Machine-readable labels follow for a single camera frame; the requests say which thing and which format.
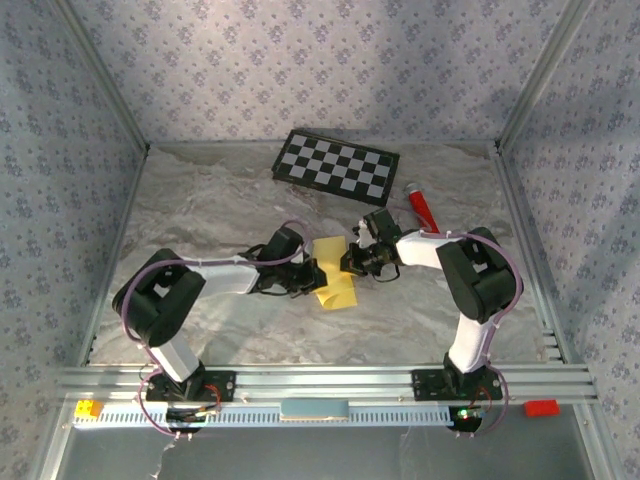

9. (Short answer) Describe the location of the yellow paper sheet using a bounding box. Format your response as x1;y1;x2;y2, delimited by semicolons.
310;234;361;312

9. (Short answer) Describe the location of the grey metal base sheet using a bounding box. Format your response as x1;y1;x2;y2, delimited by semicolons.
37;404;616;480

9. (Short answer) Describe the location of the red tube with clear cap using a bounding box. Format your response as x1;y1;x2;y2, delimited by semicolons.
403;182;442;235

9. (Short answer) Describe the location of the black and white checkerboard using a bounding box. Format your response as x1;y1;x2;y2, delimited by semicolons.
271;129;401;209

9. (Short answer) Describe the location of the black controller board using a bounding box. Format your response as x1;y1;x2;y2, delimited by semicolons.
447;405;487;435
164;407;221;435

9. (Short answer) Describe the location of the red toy brick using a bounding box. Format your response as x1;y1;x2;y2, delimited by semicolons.
523;398;560;418

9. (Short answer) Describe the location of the yellow toy brick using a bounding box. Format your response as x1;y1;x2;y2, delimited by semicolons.
74;399;104;420

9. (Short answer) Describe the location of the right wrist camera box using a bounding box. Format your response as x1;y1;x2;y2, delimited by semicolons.
353;208;401;244

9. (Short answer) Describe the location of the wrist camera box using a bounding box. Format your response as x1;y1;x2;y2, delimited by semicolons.
268;227;307;265
353;208;401;244

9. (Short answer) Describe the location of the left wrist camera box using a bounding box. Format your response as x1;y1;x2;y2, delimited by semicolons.
268;227;307;265

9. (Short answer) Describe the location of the aluminium mounting rail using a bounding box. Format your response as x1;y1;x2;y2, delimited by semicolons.
54;364;599;406

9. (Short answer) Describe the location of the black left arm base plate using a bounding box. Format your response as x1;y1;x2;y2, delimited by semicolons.
145;369;237;404

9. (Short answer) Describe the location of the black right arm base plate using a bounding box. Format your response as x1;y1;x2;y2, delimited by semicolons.
411;368;504;402

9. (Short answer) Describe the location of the white slotted cable duct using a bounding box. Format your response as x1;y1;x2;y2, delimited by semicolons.
73;402;494;429

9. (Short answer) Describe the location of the aluminium frame bar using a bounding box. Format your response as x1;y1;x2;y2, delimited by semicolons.
492;142;574;364
147;139;499;149
496;0;599;151
52;0;151;154
79;147;151;366

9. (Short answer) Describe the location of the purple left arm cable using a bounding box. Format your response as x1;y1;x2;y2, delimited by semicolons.
121;219;309;442

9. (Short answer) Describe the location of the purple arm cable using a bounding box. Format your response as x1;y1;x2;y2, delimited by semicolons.
387;202;524;441
121;219;309;442

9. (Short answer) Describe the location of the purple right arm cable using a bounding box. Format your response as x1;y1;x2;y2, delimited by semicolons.
387;202;524;441

